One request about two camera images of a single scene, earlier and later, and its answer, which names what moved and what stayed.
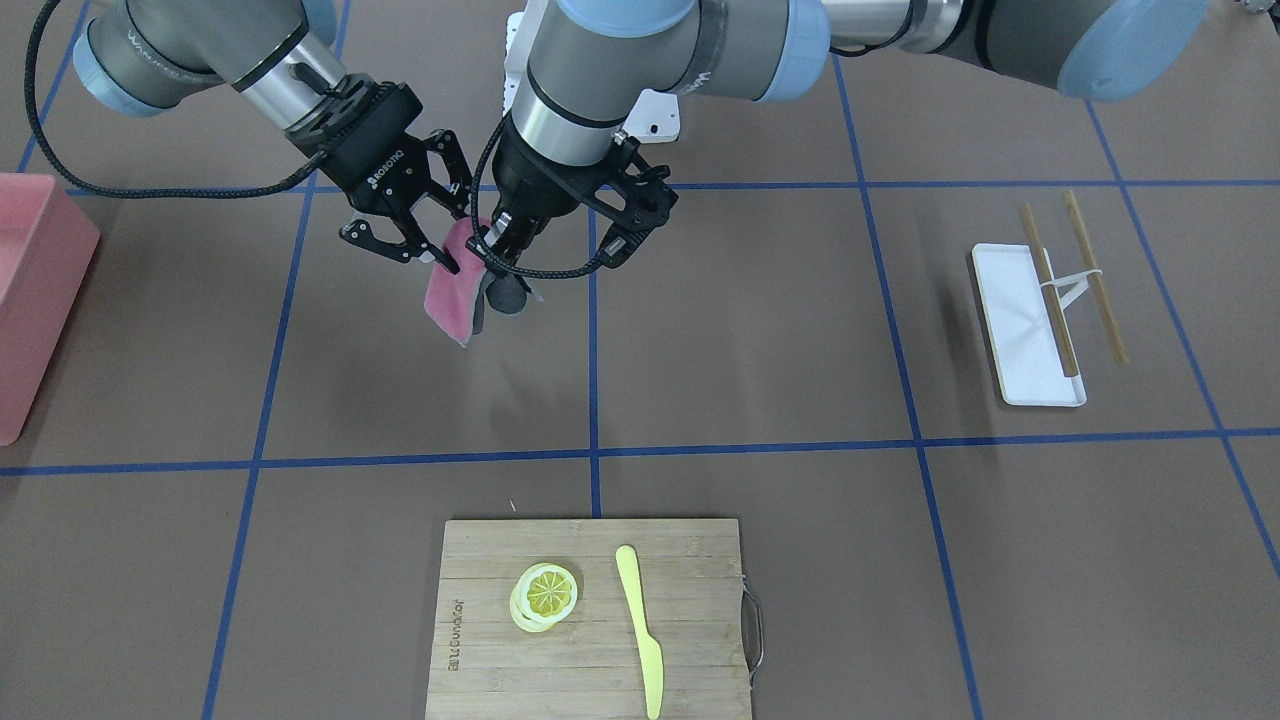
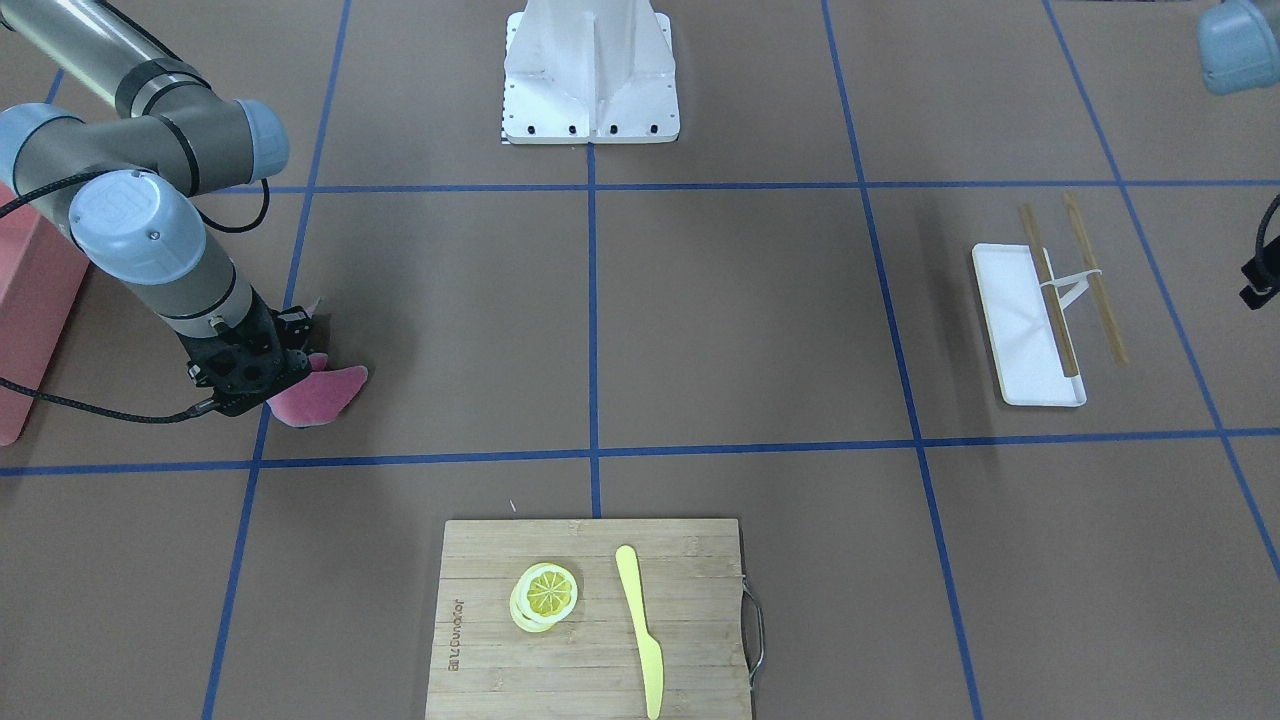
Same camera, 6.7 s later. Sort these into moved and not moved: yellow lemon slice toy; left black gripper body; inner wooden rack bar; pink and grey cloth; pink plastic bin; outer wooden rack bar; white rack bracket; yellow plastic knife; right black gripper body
Moved: right black gripper body; pink and grey cloth; left black gripper body
Not moved: inner wooden rack bar; white rack bracket; yellow lemon slice toy; outer wooden rack bar; yellow plastic knife; pink plastic bin
